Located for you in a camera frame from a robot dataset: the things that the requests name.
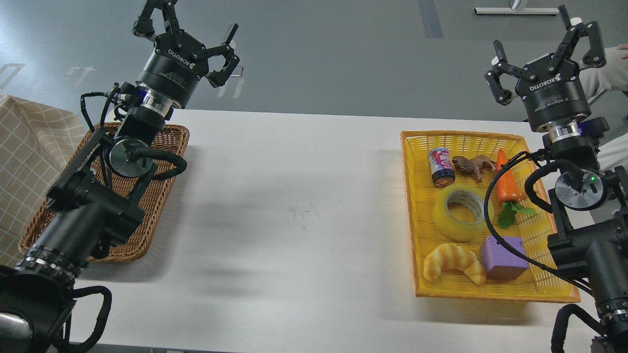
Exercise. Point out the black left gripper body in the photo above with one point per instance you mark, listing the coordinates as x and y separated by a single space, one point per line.
172 70

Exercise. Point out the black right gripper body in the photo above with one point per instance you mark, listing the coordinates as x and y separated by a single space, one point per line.
552 93

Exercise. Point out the yellow tape roll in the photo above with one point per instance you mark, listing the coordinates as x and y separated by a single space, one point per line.
449 225

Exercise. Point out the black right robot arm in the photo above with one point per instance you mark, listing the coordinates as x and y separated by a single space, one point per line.
589 205

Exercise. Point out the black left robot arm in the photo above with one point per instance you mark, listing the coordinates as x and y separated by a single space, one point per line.
96 199

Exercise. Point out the white stand base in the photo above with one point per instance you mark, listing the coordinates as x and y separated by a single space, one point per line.
516 7

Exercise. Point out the brown toy animal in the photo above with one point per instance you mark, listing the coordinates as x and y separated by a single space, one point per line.
474 166

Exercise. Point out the orange toy carrot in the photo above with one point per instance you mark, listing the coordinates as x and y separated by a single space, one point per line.
509 196

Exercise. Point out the yellow plastic basket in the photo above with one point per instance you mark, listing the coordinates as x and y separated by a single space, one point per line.
534 285

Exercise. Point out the small drink can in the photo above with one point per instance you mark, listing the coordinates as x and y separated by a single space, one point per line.
441 168

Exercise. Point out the beige checkered cloth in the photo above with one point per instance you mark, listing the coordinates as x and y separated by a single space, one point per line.
36 143

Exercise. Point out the purple foam block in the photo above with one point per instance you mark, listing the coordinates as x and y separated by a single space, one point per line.
499 263

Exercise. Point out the toy croissant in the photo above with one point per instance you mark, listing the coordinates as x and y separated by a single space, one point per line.
451 256

